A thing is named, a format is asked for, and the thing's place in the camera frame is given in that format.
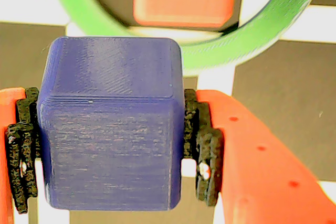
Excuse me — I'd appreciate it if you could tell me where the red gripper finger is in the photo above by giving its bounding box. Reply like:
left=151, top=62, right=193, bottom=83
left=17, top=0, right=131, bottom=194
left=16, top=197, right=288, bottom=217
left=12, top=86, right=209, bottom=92
left=182, top=89, right=336, bottom=224
left=0, top=87, right=41, bottom=224

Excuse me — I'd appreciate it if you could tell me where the blue cube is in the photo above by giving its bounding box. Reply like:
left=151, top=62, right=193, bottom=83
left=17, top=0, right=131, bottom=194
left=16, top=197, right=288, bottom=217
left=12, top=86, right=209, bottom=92
left=36, top=36, right=186, bottom=212

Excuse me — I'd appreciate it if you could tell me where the black white marker mat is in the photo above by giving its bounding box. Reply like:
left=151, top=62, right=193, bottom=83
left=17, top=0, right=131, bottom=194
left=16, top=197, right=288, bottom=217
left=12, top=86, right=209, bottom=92
left=0, top=0, right=336, bottom=224

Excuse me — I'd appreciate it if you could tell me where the green ring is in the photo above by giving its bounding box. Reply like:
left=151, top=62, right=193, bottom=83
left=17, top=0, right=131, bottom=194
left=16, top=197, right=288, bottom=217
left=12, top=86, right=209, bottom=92
left=47, top=0, right=326, bottom=78

